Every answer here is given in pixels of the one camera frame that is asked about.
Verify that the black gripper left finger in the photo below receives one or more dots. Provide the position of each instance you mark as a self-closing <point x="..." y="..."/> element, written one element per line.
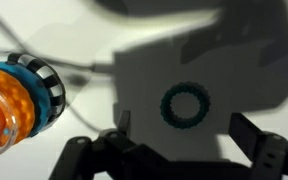
<point x="94" y="156"/>

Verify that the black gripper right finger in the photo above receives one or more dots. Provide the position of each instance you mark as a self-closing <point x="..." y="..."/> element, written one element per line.
<point x="270" y="156"/>

